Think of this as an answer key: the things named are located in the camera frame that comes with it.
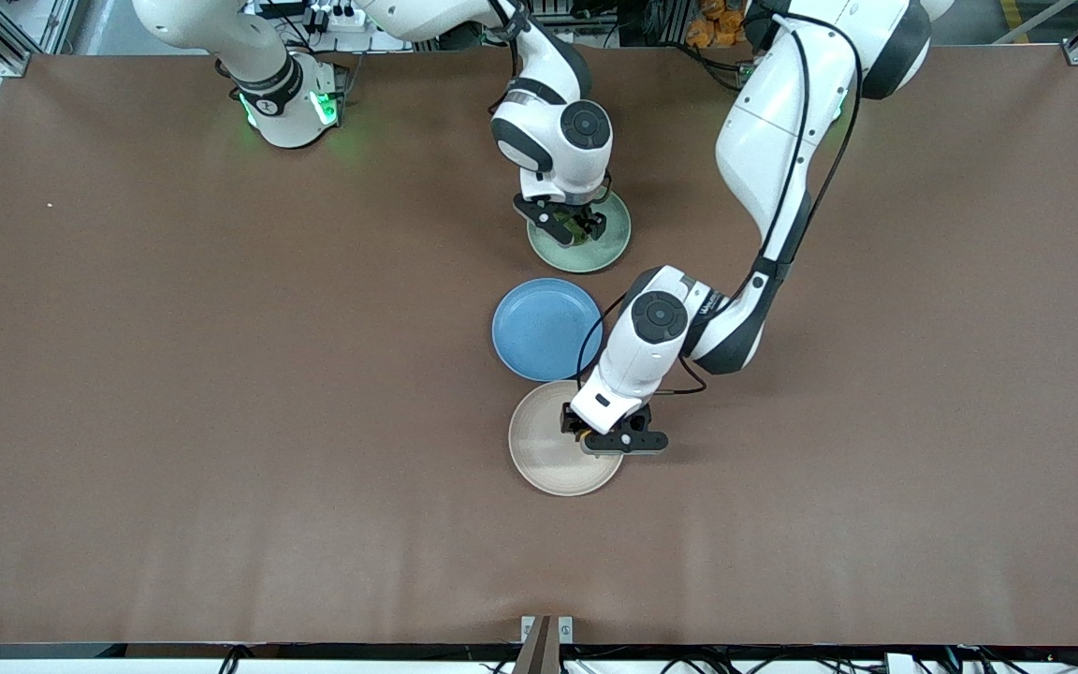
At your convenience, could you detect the black base power cable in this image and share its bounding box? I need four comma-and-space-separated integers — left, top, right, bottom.
677, 41, 757, 95

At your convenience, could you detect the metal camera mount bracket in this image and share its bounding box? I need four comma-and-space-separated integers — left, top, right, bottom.
513, 615, 575, 674

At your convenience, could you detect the brown table cover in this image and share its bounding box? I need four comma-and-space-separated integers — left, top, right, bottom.
0, 42, 1078, 647

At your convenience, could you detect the light green plate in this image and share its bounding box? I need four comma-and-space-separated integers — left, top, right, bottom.
527, 192, 633, 274

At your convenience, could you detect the white power strip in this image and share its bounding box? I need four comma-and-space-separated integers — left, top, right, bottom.
256, 0, 373, 35

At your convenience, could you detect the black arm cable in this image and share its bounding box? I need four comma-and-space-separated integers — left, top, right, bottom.
487, 0, 531, 115
576, 13, 865, 396

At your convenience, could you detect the bag of orange fruits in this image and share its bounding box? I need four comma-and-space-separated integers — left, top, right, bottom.
686, 0, 757, 50

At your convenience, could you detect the blue plate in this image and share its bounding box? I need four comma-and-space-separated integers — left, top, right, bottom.
491, 278, 605, 383

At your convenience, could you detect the beige plate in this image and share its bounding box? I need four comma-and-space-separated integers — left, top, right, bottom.
508, 379, 627, 497

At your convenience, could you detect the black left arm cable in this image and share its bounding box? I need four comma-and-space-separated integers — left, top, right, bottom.
576, 13, 865, 396

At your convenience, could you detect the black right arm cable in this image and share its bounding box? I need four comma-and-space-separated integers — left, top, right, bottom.
487, 0, 531, 115

